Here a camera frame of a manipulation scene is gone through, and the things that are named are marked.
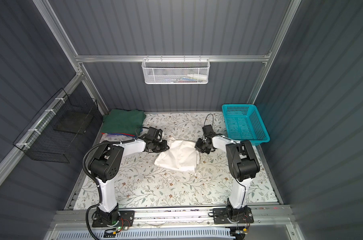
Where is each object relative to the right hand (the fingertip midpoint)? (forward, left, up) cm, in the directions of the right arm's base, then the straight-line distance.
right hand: (197, 148), depth 99 cm
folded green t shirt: (+20, +54, +6) cm, 58 cm away
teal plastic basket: (+24, -37, -2) cm, 44 cm away
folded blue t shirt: (+11, +60, +3) cm, 61 cm away
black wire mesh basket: (-5, +71, +28) cm, 76 cm away
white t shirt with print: (-6, +11, +2) cm, 13 cm away
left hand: (+1, +19, +1) cm, 19 cm away
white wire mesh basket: (+63, +16, +20) cm, 68 cm away
